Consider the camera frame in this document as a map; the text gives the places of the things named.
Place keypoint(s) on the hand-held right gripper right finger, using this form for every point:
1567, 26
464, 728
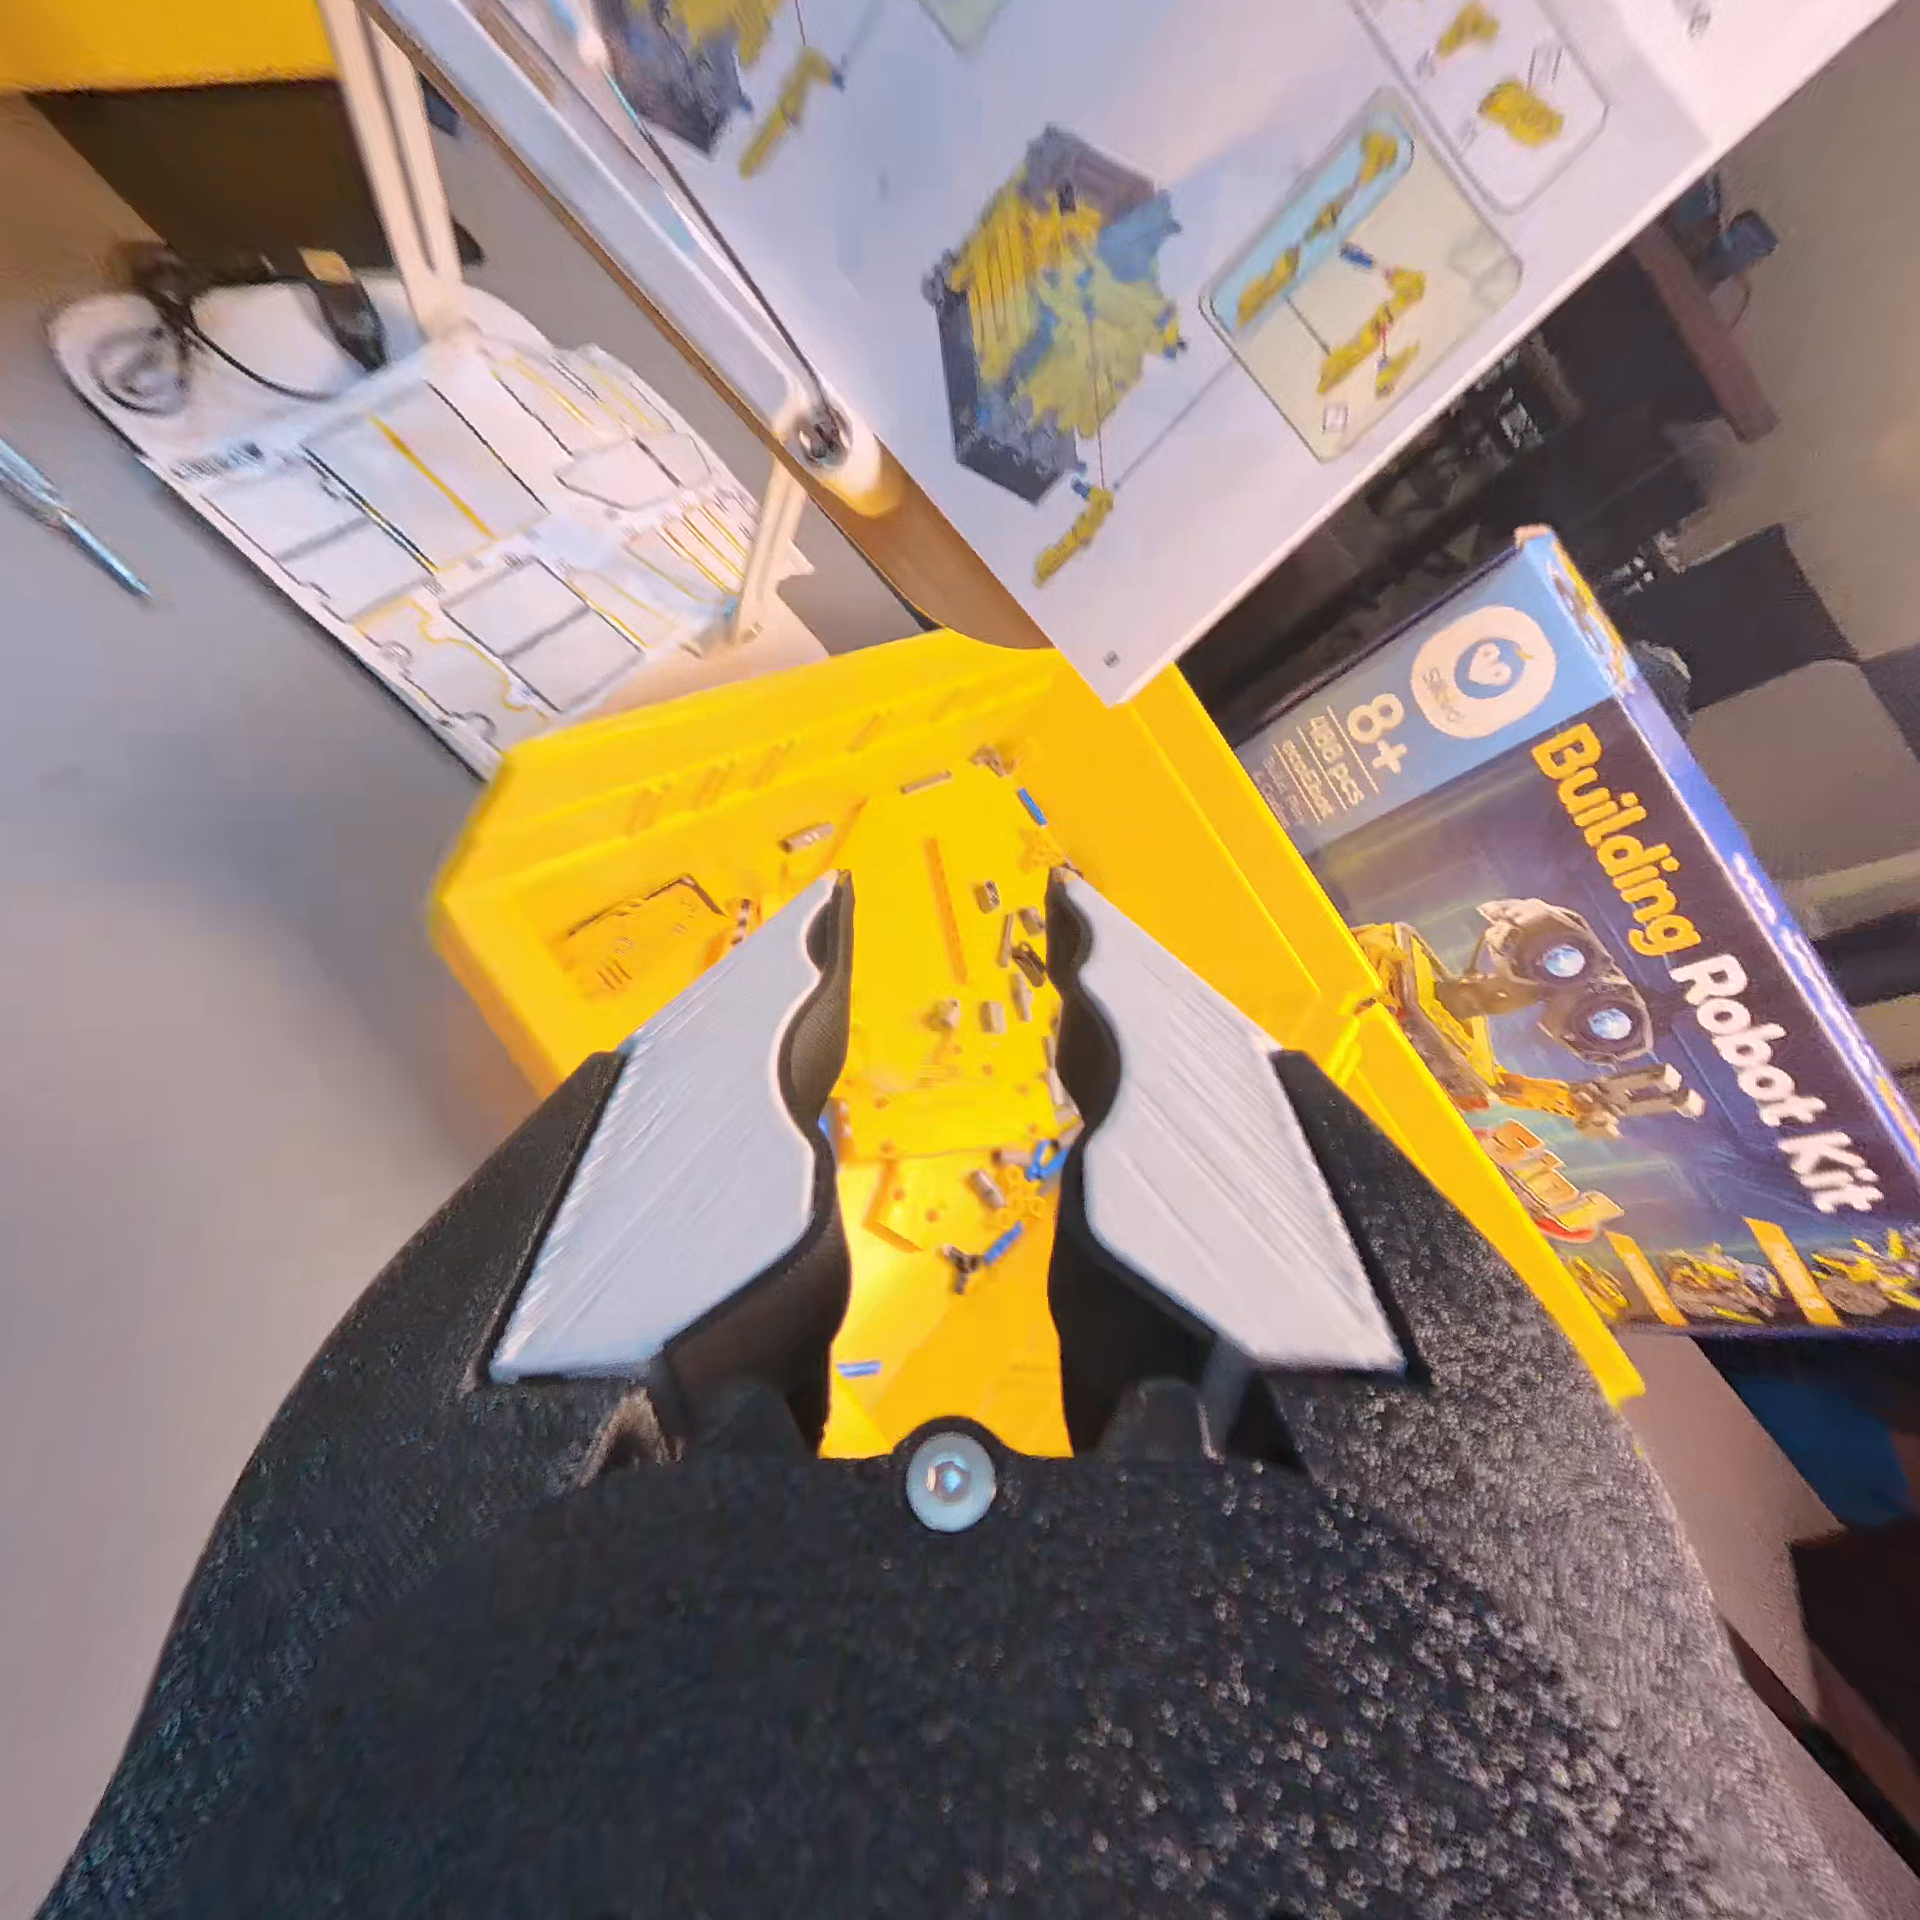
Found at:
1216, 1184

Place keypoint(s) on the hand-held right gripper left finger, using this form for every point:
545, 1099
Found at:
688, 1184

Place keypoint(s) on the assorted grey blue small parts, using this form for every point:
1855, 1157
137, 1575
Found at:
961, 1035

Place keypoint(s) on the grey desk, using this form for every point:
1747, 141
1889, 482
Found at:
177, 975

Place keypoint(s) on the blue robot kit box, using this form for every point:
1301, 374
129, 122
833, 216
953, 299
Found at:
1577, 928

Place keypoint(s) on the white sticker sheet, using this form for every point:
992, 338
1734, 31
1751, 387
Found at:
480, 538

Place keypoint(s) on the white building instruction booklet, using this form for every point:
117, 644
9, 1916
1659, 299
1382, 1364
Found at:
1276, 180

